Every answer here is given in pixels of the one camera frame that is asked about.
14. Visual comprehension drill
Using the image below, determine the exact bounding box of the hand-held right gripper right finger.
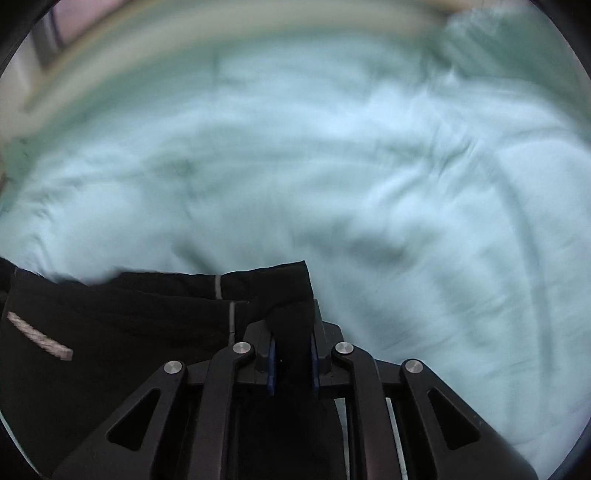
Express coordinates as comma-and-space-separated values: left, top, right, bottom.
309, 299, 541, 480

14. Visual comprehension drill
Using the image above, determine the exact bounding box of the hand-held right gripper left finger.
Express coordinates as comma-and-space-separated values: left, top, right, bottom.
48, 318, 278, 480

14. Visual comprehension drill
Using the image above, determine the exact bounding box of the black hooded coat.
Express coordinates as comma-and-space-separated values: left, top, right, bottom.
0, 256, 347, 480

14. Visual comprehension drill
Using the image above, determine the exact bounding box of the light green bed duvet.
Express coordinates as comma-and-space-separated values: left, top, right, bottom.
0, 9, 591, 480

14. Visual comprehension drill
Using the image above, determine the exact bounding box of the light green pillow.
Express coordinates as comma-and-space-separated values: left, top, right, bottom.
443, 7, 571, 86

